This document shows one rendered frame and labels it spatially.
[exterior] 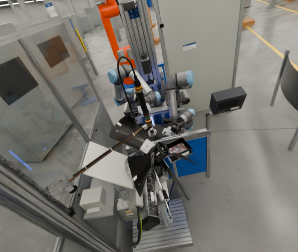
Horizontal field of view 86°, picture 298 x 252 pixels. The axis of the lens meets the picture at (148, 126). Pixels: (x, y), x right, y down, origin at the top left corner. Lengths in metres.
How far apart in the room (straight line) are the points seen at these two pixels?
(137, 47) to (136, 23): 0.21
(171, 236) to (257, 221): 0.91
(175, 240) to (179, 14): 2.77
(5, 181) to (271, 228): 2.19
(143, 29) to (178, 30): 1.00
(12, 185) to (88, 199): 0.66
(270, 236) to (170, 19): 2.79
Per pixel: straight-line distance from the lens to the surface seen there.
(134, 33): 1.86
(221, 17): 2.93
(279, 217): 2.34
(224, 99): 1.52
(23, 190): 0.92
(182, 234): 2.05
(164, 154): 1.08
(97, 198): 1.39
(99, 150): 1.19
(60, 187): 0.97
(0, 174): 0.86
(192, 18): 2.78
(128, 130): 1.11
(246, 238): 2.17
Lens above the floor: 2.05
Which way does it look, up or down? 39 degrees down
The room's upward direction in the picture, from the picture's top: 17 degrees counter-clockwise
